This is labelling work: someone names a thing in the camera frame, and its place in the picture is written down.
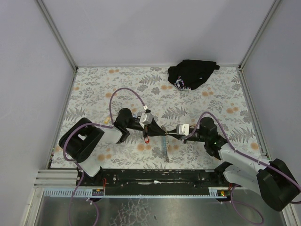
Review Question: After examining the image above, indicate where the grey keyring with blue handle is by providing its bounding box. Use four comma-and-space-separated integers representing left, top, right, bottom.
161, 126, 169, 163

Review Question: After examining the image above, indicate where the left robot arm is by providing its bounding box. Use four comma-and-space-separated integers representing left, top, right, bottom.
59, 108, 167, 177

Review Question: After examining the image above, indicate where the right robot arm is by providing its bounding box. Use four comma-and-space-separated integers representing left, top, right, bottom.
168, 117, 301, 211

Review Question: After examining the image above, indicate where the floral table mat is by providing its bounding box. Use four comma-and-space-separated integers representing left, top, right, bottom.
59, 67, 265, 170

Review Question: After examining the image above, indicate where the black cloth bag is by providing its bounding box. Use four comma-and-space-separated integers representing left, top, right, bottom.
167, 60, 220, 91

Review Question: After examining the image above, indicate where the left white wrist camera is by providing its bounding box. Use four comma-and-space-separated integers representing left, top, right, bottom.
139, 109, 153, 128

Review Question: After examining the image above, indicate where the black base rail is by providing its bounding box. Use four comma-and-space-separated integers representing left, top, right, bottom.
80, 169, 230, 192

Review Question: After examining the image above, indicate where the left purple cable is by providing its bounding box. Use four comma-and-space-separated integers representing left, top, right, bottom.
63, 88, 148, 226

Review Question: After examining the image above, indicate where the white cable duct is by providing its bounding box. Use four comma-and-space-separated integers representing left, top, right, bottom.
44, 187, 230, 199

